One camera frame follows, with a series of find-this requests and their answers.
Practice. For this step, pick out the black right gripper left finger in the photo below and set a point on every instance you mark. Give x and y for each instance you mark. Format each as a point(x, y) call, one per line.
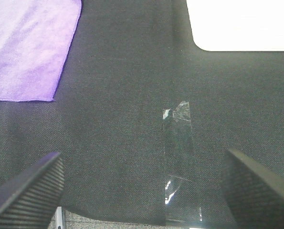
point(29, 200)

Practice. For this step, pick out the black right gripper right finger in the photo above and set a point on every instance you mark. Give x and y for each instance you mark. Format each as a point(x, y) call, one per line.
point(253, 193)

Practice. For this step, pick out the purple microfiber towel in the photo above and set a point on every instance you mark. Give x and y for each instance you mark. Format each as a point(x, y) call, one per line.
point(35, 38)

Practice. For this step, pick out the clear tape strip right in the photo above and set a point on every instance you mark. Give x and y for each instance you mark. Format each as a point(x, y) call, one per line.
point(182, 198)

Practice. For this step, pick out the black fabric table cover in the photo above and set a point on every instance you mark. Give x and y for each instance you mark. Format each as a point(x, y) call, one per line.
point(129, 61)

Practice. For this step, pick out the white plastic bin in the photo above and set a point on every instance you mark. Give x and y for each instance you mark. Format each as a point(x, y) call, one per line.
point(237, 25)

